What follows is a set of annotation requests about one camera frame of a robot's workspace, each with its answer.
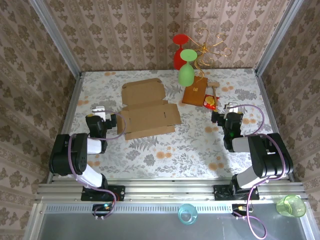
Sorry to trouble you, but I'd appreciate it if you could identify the grey metal shelf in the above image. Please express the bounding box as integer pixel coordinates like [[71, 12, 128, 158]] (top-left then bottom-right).
[[23, 202, 320, 240]]

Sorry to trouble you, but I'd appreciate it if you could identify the blue plastic cup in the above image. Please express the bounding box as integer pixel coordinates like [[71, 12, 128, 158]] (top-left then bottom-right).
[[177, 203, 199, 227]]

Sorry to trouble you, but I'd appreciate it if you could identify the floral table cloth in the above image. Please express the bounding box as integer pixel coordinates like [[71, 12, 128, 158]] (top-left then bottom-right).
[[47, 68, 289, 180]]

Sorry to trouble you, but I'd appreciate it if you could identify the red snack packet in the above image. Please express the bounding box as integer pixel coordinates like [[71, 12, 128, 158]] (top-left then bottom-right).
[[202, 94, 221, 111]]

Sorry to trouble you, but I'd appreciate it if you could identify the aluminium table side rail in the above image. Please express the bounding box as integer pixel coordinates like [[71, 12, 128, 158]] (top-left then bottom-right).
[[254, 69, 296, 182], [45, 72, 84, 184]]

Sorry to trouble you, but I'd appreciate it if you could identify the gold wire glass rack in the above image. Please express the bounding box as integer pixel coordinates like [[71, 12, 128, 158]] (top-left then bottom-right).
[[188, 27, 234, 79]]

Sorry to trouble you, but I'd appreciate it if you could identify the green plastic wine glass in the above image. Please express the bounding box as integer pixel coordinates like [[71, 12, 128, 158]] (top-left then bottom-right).
[[177, 49, 198, 88]]

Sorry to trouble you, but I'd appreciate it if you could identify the red plastic wine glass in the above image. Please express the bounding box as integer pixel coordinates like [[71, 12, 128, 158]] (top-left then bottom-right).
[[172, 34, 192, 71]]

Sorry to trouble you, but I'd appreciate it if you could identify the small wooden mallet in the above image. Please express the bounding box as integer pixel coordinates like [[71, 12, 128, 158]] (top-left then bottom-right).
[[207, 82, 221, 102]]

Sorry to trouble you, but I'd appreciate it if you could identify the perforated metal cable duct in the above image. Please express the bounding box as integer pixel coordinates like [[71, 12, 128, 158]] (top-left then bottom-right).
[[42, 203, 310, 214]]

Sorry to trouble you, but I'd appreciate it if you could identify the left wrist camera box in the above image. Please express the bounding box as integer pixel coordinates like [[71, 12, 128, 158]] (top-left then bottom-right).
[[90, 105, 106, 118]]

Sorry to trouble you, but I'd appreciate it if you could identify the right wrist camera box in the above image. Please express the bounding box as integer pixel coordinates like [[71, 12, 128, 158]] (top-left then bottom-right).
[[224, 102, 239, 114]]

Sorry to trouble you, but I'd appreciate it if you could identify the brown wooden board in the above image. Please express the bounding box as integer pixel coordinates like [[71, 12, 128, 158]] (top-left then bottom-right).
[[181, 75, 209, 108]]

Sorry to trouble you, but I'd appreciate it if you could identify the green plastic cup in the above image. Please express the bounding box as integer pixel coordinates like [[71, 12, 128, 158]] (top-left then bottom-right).
[[275, 194, 307, 218]]

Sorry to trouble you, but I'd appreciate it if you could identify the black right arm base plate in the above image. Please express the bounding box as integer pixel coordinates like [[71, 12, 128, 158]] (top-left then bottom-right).
[[213, 184, 260, 202]]

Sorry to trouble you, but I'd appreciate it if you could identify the aluminium corner post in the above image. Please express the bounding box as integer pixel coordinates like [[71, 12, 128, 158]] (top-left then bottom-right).
[[27, 0, 83, 79], [254, 0, 305, 76]]

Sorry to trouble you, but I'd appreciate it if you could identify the brown cardboard paper box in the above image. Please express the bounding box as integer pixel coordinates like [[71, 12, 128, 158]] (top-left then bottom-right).
[[116, 77, 182, 141]]

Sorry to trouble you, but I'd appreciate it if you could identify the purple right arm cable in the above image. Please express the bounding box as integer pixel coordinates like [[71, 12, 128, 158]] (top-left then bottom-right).
[[229, 104, 287, 240]]

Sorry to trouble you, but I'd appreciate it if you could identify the small black connector box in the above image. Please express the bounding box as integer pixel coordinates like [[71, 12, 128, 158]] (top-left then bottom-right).
[[231, 203, 254, 217], [92, 203, 114, 218]]

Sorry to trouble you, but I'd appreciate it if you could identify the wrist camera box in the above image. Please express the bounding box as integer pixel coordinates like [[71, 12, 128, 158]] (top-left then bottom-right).
[[224, 102, 239, 114], [90, 105, 106, 118]]

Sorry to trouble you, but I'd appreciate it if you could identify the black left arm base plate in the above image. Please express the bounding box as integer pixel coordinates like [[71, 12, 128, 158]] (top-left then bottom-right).
[[80, 185, 126, 202]]

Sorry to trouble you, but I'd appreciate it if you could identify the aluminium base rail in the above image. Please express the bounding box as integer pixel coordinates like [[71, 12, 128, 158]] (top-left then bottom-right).
[[34, 177, 307, 203]]

